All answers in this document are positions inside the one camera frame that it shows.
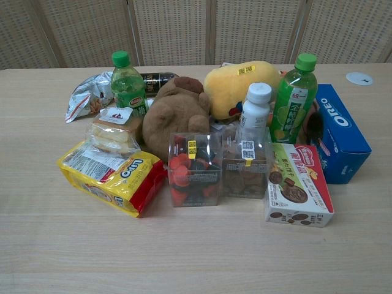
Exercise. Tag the clear box red black snacks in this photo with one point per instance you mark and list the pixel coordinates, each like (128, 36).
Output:
(193, 174)

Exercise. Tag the brown plush toy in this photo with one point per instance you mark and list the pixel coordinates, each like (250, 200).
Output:
(176, 118)

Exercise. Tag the clear box brown snacks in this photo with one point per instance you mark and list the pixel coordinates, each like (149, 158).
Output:
(246, 171)

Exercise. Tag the white plastic drink bottle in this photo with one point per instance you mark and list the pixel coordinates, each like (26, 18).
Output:
(255, 111)

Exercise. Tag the yellow plush toy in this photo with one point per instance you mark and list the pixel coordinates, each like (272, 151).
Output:
(235, 88)

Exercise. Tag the dark lying drink bottle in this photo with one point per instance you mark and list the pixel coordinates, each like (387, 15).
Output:
(157, 81)

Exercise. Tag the clear bag sliced bread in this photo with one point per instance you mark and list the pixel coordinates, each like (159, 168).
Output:
(111, 134)

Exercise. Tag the small green soda bottle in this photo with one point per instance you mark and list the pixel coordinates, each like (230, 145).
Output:
(128, 88)

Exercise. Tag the yellow red Lupo cake pack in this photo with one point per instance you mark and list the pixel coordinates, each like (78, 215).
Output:
(113, 180)

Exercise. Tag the red white chocolate cookie box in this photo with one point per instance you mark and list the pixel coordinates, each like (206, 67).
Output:
(298, 190)

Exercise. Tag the beige perforated folding screen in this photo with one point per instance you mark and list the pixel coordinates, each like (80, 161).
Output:
(196, 30)

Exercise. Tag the silver nut snack bag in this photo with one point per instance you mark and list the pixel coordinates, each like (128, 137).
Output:
(87, 98)

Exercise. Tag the blue Oreo cookie box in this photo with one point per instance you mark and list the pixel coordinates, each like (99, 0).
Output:
(341, 134)

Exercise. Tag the round white table grommet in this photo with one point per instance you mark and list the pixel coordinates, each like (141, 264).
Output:
(360, 78)

